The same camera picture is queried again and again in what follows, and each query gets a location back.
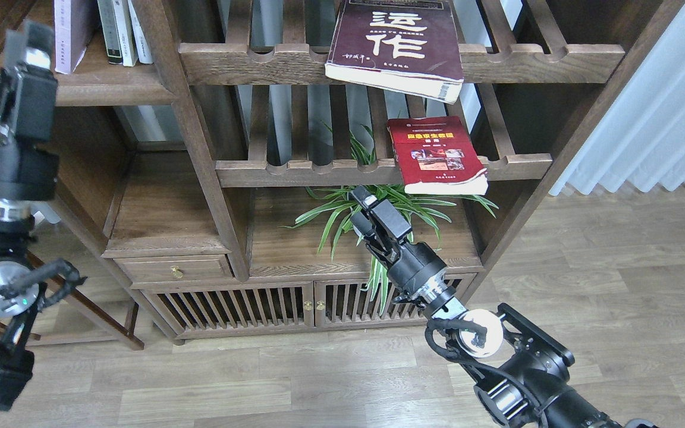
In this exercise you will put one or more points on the green spider plant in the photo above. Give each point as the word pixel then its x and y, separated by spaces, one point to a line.
pixel 340 207

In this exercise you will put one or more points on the white upright book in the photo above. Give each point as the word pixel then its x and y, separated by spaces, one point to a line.
pixel 142 47
pixel 125 32

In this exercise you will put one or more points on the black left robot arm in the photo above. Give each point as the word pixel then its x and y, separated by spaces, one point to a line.
pixel 16 363

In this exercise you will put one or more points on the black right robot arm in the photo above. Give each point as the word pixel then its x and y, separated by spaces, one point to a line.
pixel 520 372

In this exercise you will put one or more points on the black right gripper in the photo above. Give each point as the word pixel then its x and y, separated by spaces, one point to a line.
pixel 414 269

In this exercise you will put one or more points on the dark red Chinese book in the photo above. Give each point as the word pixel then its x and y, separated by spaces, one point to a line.
pixel 407 46

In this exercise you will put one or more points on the white upright book right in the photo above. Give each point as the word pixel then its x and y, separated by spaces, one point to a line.
pixel 142 47

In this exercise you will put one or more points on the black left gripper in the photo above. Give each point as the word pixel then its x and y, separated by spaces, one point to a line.
pixel 27 103

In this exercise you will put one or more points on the white lavender paperback book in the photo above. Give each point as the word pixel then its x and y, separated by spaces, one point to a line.
pixel 74 25

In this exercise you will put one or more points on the grey upright book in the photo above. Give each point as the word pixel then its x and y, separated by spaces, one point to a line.
pixel 110 32

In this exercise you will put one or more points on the white pleated curtain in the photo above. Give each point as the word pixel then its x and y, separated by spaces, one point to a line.
pixel 641 139

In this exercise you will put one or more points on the dark wooden bookshelf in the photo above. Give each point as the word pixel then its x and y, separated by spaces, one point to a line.
pixel 200 160

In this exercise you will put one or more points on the red textbook with photos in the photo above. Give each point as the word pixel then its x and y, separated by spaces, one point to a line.
pixel 436 157

